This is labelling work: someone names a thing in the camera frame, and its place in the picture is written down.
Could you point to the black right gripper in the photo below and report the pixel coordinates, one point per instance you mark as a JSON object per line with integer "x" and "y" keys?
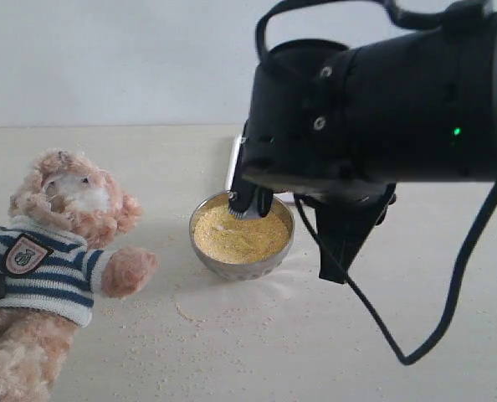
{"x": 295, "y": 141}

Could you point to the teddy bear striped sweater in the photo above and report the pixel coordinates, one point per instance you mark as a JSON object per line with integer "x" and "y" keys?
{"x": 56, "y": 257}

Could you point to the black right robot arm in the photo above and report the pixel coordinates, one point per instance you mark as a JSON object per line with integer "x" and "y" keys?
{"x": 422, "y": 107}

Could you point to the white rectangular tray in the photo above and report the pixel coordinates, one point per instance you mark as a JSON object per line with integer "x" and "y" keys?
{"x": 287, "y": 198}

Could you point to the metal bowl of millet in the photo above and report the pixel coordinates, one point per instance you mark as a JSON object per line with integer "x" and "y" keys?
{"x": 240, "y": 250}

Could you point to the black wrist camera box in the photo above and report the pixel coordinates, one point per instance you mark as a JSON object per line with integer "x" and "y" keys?
{"x": 247, "y": 200}

